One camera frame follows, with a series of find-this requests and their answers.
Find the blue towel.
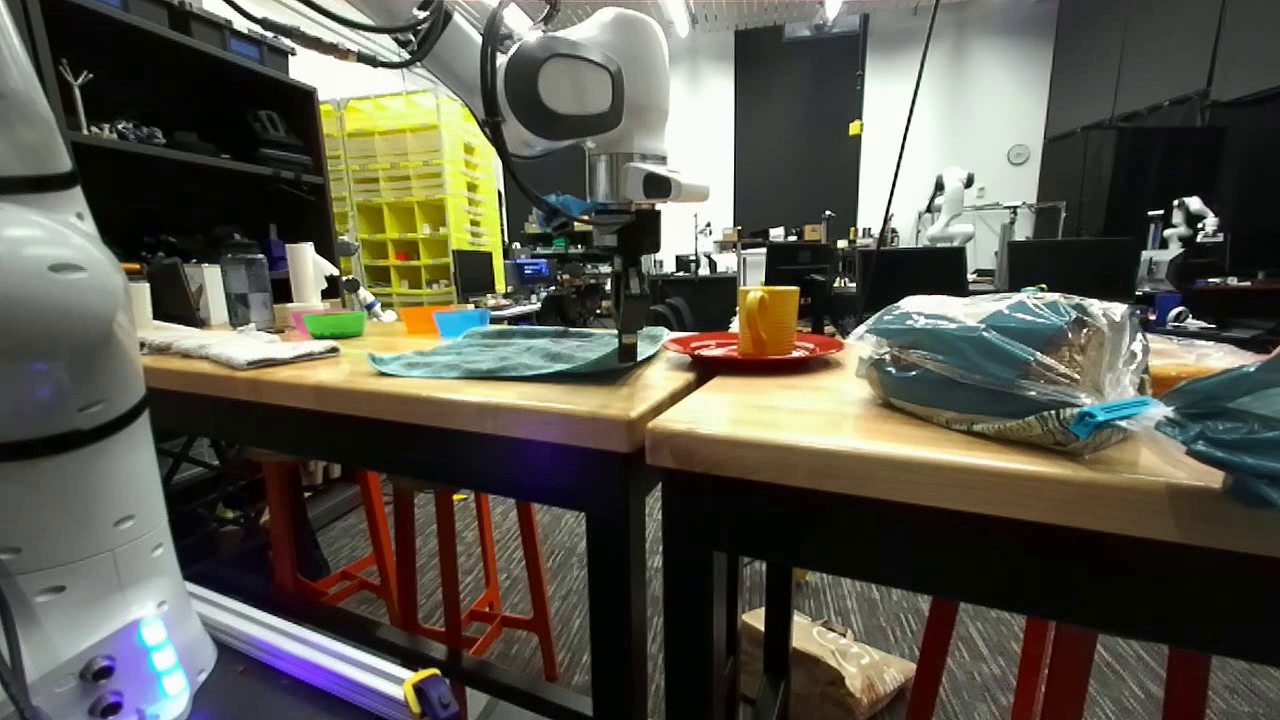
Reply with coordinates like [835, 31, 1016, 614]
[368, 325, 670, 380]

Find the paper towel roll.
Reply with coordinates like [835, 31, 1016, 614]
[285, 241, 324, 306]

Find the folded white towel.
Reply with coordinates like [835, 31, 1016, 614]
[139, 321, 342, 371]

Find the red plate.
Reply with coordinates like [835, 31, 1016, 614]
[663, 331, 846, 364]

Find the yellow mug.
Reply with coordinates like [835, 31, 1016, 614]
[737, 285, 802, 358]

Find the monitor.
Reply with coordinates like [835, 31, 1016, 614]
[451, 248, 499, 300]

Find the blue bowl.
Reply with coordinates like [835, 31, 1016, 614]
[433, 308, 492, 340]

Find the yellow bin rack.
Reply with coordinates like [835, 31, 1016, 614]
[319, 91, 507, 307]

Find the orange bowl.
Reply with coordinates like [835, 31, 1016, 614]
[398, 304, 467, 336]

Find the small toy robot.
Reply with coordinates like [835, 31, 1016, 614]
[339, 274, 398, 324]

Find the green bowl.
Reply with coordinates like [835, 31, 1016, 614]
[301, 311, 368, 340]

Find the plastic bag of blue cloths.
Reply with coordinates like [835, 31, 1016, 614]
[852, 291, 1163, 457]

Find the dark clear container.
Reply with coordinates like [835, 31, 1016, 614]
[219, 237, 277, 330]

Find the orange stool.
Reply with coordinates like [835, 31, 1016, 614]
[261, 458, 402, 627]
[391, 478, 560, 684]

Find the white box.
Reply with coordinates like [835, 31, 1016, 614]
[184, 262, 232, 328]

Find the row of monitors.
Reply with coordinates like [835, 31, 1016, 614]
[764, 236, 1143, 319]

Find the black shelf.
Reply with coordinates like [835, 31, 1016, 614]
[22, 0, 342, 303]

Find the brown paper bag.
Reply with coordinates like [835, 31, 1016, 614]
[739, 607, 917, 720]

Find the yellow clamp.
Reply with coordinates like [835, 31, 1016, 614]
[402, 667, 462, 720]

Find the blue bag clip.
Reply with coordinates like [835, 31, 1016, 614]
[1067, 396, 1157, 440]

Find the bag with orange content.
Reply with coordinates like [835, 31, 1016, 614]
[1143, 333, 1273, 398]

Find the red stool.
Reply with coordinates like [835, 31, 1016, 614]
[904, 597, 1213, 720]

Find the blue cloth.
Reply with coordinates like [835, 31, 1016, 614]
[1158, 354, 1280, 508]

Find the black cable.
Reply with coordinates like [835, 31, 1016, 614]
[858, 0, 943, 301]

